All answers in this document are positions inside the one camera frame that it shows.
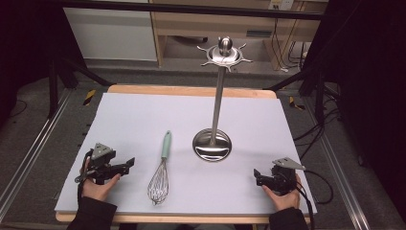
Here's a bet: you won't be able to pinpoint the person's right hand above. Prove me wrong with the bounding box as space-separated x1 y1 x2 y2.
261 173 302 213

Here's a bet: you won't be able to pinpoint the aluminium floor rail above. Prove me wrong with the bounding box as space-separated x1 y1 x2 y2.
0 88 74 222
302 95 372 230

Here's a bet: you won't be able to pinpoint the black horizontal frame bar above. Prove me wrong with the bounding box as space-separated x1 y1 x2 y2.
47 0 324 21

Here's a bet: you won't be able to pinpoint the black floor cables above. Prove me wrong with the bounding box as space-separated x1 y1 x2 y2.
292 107 341 161

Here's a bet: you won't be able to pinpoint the black hanging cables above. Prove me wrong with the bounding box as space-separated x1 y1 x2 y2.
270 18 308 73

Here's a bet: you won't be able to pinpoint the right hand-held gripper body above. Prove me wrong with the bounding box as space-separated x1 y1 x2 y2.
267 156 306 196

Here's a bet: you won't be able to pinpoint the white wall socket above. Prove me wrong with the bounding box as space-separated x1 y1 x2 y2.
268 0 295 12

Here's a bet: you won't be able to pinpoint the white table mat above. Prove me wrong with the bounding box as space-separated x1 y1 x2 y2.
54 92 318 216

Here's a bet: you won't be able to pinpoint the wooden desk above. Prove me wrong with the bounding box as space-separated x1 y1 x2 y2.
148 0 330 71

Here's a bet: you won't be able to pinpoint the black metal stand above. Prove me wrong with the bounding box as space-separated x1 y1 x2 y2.
47 57 113 120
262 68 340 125

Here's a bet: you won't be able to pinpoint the white cabinet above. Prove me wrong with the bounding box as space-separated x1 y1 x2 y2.
62 7 158 62

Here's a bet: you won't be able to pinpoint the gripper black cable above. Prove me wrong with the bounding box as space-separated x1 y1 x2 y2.
295 169 335 230
76 151 94 209

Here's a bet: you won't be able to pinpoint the person's left hand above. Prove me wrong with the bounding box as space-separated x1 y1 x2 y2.
81 155 123 202

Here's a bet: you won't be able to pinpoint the dark curtain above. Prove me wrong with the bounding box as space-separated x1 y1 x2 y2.
0 0 88 127
302 0 406 222

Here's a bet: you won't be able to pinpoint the steel utensil rack stand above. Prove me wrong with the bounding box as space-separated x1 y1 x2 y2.
192 35 254 163

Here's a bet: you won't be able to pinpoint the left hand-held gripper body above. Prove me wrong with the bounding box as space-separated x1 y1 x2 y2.
75 142 124 186

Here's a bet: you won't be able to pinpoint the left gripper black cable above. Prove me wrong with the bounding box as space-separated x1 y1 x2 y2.
76 151 94 209

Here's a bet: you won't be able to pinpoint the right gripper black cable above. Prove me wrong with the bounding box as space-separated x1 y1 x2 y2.
295 169 335 230

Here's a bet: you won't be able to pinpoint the yellow black hazard tape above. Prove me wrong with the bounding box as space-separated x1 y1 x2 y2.
288 96 306 112
82 88 98 106

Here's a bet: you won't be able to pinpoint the whisk with mint green handle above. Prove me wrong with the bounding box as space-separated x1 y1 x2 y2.
147 129 173 206

